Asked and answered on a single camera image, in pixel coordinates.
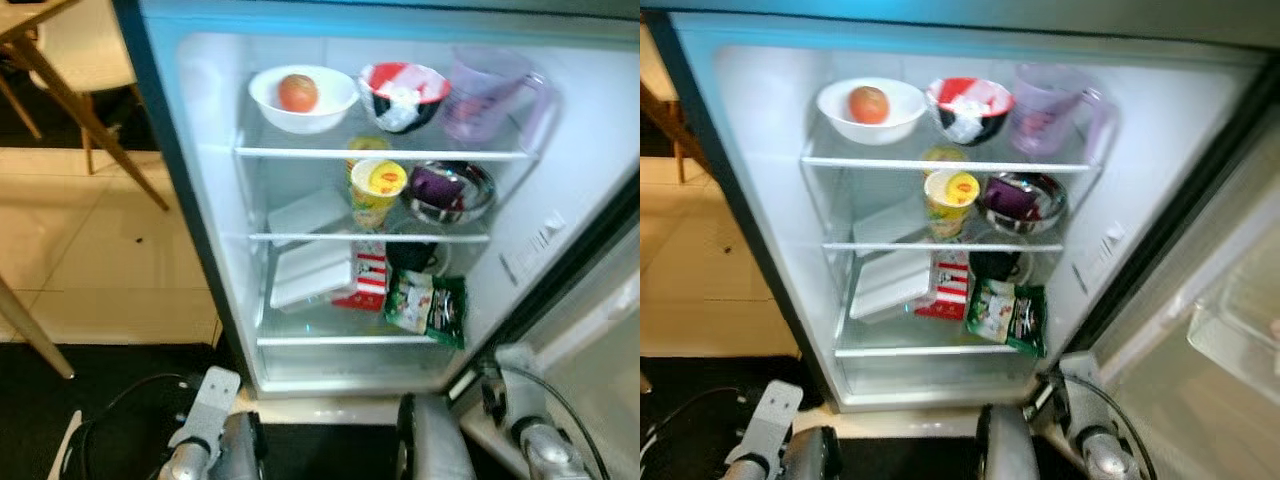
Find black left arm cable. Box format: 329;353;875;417
640;385;756;471
58;373;191;480

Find purple clear measuring jug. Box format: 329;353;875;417
1004;62;1118;161
438;44;558;153

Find grey robot leg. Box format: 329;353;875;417
213;410;268;480
393;392;478;480
973;402;1043;480
778;424;843;480

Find green snack packet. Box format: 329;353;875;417
383;269;469;350
964;279;1049;360

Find purple packet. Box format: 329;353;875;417
986;177;1041;222
411;165;465;210

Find large black carpet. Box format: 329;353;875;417
0;343;401;480
640;355;831;480

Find glass fridge shelf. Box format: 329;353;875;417
798;110;1101;174
247;185;496;245
255;290;471;348
820;195;1069;253
832;300;1051;358
233;100;541;163

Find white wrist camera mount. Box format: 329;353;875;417
188;366;243;453
494;342;549;433
1058;350;1113;438
752;379;806;463

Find red round fruit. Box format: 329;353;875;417
847;85;892;127
277;73;321;114

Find grey robot right leg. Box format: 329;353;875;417
393;392;478;480
973;402;1043;480

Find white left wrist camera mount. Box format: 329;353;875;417
188;366;243;453
752;379;806;463

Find light wooden furniture leg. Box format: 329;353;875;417
0;273;77;381

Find grey robot left leg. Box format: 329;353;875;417
213;410;268;480
778;424;843;480

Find red black patterned bowl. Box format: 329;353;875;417
924;76;1015;147
357;61;452;135

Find dark fridge white inside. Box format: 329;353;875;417
645;8;1280;413
113;0;641;403

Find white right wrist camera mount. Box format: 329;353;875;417
1058;350;1113;438
494;342;549;433

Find red white carton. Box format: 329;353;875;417
333;240;392;313
913;250;970;322

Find white foam food container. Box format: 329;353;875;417
846;250;938;324
268;240;358;313

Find light wooden table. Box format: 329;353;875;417
640;78;693;153
0;0;171;213

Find white bowl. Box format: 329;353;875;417
815;77;929;147
247;64;360;136

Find black cup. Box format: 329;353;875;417
384;237;451;276
966;247;1029;285

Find steel bowl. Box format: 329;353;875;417
977;171;1070;237
404;159;497;227

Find white chair wooden legs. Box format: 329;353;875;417
640;22;691;188
38;0;138;177

